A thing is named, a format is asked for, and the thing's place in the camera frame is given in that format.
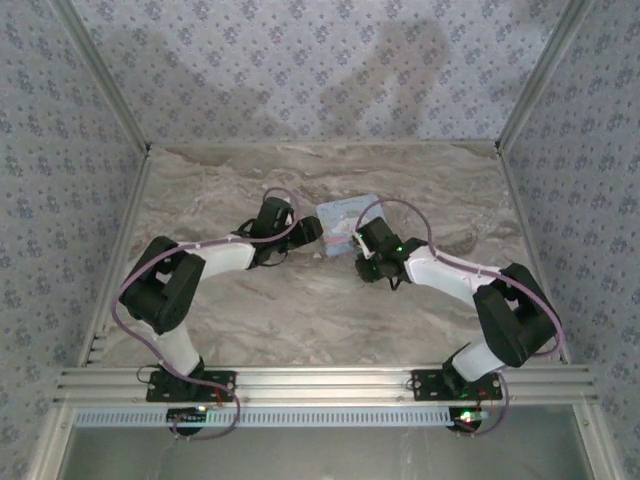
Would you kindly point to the light blue cartoon tin box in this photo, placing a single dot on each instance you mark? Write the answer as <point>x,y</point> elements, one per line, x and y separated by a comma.
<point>340,220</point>

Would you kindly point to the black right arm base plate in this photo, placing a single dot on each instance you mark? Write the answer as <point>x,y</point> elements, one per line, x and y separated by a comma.
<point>425,387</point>

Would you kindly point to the aluminium frame leg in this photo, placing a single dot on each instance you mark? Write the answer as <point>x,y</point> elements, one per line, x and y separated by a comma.
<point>592,440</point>
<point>50,440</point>

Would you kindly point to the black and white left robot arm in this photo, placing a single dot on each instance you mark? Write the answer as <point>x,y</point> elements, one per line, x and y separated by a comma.
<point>160,285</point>

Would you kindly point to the aluminium frame post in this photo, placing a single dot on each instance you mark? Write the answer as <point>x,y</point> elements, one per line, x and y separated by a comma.
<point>106,75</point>
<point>539,75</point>

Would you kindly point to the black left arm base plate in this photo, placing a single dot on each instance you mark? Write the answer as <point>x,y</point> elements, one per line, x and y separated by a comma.
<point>165,392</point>

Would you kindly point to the aluminium mounting rail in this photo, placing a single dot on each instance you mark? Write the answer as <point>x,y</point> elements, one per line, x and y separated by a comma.
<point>320,385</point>

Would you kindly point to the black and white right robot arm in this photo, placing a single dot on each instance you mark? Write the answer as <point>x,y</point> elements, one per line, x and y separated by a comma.
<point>515,320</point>

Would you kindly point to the aluminium table side rail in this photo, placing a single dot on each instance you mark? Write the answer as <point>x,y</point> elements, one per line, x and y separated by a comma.
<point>518,200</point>
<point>131,215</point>

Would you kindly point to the aluminium table rear rail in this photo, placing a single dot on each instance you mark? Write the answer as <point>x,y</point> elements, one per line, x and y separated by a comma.
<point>325,145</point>

